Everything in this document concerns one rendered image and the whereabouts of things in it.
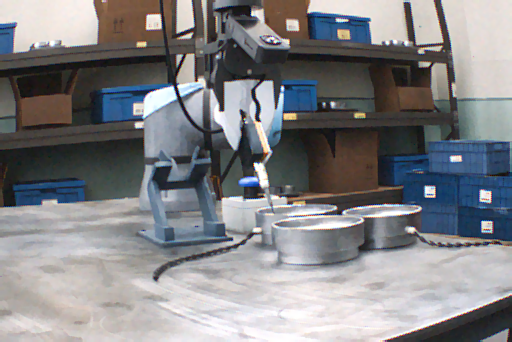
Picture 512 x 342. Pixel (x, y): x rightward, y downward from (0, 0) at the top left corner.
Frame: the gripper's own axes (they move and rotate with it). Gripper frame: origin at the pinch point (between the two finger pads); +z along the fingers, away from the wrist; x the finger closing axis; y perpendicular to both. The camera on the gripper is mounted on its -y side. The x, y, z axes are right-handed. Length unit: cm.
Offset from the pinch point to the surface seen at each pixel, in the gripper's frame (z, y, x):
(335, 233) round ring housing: 9.6, -24.0, 1.2
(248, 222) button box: 11.5, 4.5, -1.2
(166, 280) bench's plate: 13.0, -21.6, 19.3
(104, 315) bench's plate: 12.9, -34.6, 29.3
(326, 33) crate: -62, 347, -212
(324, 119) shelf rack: -1, 337, -200
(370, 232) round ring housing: 10.9, -19.8, -6.1
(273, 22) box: -68, 343, -170
